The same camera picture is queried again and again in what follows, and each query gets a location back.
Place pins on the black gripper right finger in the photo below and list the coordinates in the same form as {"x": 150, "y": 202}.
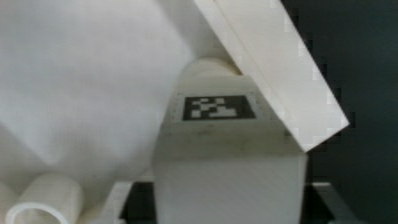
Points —
{"x": 335, "y": 203}

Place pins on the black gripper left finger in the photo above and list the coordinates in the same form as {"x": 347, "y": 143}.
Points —
{"x": 114, "y": 204}

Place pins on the white square tabletop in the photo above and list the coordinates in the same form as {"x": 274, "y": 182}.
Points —
{"x": 89, "y": 70}

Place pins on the white U-shaped obstacle fence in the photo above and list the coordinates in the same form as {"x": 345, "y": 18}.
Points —
{"x": 285, "y": 70}

